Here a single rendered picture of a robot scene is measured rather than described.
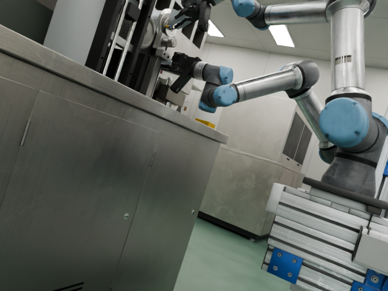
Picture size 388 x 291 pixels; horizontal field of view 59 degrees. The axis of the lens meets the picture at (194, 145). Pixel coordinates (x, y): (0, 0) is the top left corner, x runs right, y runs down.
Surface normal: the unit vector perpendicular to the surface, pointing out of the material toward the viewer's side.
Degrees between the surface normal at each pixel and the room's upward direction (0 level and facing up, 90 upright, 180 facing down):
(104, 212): 90
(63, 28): 90
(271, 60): 90
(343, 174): 73
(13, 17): 90
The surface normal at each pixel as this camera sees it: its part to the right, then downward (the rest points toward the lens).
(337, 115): -0.66, -0.08
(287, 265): -0.42, -0.14
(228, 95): 0.29, 0.08
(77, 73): 0.85, 0.27
